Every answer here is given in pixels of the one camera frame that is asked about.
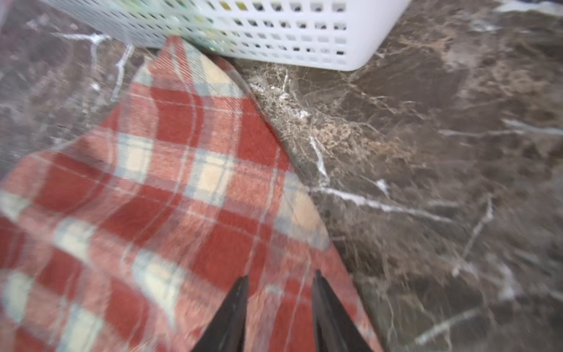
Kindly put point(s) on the red plaid skirt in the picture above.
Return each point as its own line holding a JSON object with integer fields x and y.
{"x": 129, "y": 237}

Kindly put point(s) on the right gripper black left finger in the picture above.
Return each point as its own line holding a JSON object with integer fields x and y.
{"x": 226, "y": 331}

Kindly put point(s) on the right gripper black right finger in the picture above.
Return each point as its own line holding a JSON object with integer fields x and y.
{"x": 333, "y": 328}

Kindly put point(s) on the white plastic basket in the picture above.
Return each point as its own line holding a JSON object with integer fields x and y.
{"x": 333, "y": 35}

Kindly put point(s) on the lemon print skirt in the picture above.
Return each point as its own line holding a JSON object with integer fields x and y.
{"x": 151, "y": 23}

